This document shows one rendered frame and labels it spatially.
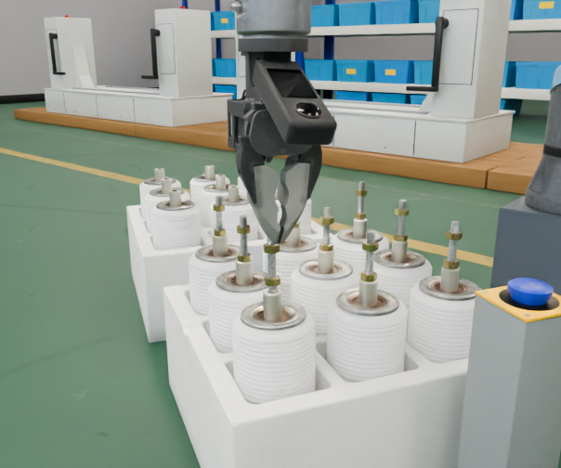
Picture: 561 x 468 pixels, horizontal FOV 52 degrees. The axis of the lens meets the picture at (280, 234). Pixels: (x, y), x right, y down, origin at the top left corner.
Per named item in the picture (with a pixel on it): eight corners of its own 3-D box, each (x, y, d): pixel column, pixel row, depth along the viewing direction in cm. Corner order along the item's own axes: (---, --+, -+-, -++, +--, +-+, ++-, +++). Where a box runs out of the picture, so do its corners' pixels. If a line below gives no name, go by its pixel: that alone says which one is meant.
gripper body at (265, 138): (288, 149, 68) (289, 40, 64) (319, 161, 60) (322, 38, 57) (225, 152, 65) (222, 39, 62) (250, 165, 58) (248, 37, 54)
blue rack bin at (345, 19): (363, 28, 617) (364, 6, 611) (396, 27, 594) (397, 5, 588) (337, 26, 581) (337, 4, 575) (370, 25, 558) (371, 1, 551)
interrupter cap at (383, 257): (363, 256, 87) (363, 252, 87) (407, 251, 89) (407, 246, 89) (389, 273, 80) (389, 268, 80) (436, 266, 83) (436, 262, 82)
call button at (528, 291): (528, 292, 58) (531, 274, 57) (560, 308, 55) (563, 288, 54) (496, 298, 57) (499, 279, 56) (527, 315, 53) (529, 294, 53)
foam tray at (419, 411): (370, 344, 112) (374, 256, 107) (515, 475, 77) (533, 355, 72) (169, 384, 99) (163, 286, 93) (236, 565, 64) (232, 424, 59)
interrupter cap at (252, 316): (276, 300, 72) (276, 294, 71) (319, 318, 66) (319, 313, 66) (227, 318, 67) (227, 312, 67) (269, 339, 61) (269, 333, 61)
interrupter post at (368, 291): (373, 310, 69) (374, 284, 68) (354, 306, 70) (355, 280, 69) (380, 303, 71) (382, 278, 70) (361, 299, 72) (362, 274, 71)
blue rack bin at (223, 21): (241, 32, 730) (241, 13, 723) (265, 31, 706) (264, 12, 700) (213, 30, 693) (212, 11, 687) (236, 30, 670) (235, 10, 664)
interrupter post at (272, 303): (274, 312, 68) (273, 286, 67) (288, 318, 66) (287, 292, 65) (258, 318, 67) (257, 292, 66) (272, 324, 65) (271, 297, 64)
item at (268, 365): (279, 419, 78) (276, 293, 73) (332, 452, 71) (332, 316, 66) (221, 450, 72) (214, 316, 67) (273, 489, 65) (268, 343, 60)
